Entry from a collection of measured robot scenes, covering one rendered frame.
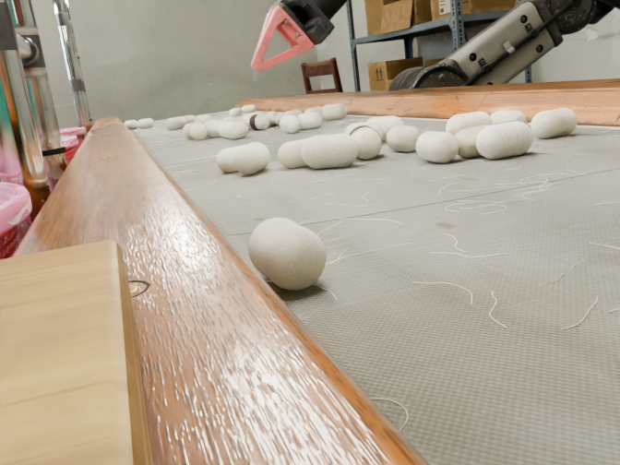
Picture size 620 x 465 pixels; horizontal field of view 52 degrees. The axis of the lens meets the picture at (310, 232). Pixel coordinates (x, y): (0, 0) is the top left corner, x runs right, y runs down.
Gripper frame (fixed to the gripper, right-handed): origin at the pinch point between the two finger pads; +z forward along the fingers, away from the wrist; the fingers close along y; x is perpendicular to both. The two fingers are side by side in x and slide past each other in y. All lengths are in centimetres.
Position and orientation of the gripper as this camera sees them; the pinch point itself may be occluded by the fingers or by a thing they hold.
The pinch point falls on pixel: (258, 64)
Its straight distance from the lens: 84.9
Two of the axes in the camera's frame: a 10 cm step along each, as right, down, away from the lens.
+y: 3.0, 1.9, -9.4
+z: -6.6, 7.4, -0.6
